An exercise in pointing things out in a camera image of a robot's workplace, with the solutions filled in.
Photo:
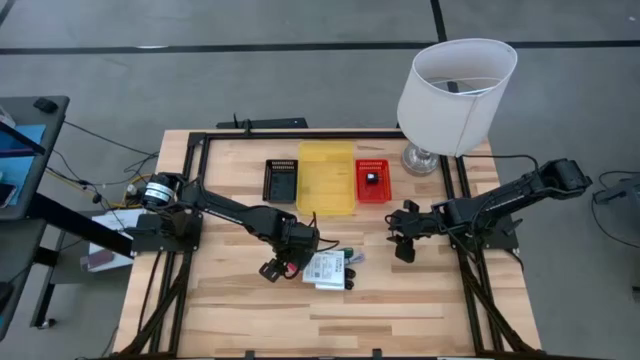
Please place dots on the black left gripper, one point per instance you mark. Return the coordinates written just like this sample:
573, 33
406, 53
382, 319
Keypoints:
297, 242

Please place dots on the white cardboard box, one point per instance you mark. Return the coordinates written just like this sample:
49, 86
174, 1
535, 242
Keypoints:
324, 267
331, 287

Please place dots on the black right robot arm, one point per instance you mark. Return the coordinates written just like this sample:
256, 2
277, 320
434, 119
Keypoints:
500, 195

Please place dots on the silver metal lamp base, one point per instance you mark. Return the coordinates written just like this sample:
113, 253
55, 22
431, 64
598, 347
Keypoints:
417, 162

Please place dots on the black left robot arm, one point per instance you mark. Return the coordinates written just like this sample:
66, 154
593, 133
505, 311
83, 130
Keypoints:
225, 207

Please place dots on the yellow translucent plastic bin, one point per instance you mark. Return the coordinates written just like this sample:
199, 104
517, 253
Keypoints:
325, 180

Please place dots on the black USB wall charger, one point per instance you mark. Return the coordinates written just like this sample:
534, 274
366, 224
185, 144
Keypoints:
372, 178

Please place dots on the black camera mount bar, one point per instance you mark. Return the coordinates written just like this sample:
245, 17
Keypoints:
270, 123

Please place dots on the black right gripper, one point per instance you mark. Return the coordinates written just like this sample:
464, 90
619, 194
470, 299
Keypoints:
415, 222

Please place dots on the black computer mouse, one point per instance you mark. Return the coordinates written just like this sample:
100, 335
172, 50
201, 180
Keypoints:
45, 105

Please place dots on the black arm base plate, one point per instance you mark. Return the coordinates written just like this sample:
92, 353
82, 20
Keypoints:
165, 235
500, 237

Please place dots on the black plastic slotted basket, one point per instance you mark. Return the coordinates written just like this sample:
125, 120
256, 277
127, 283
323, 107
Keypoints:
280, 182

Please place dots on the red plastic slotted basket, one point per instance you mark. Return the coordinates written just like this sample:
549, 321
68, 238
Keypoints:
372, 192

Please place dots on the grey side desk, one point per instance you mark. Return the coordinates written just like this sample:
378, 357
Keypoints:
47, 165

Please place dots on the white paper stack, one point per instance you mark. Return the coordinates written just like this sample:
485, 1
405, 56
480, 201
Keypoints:
117, 220

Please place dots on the white fabric lamp shade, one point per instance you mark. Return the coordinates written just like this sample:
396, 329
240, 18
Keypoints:
450, 110

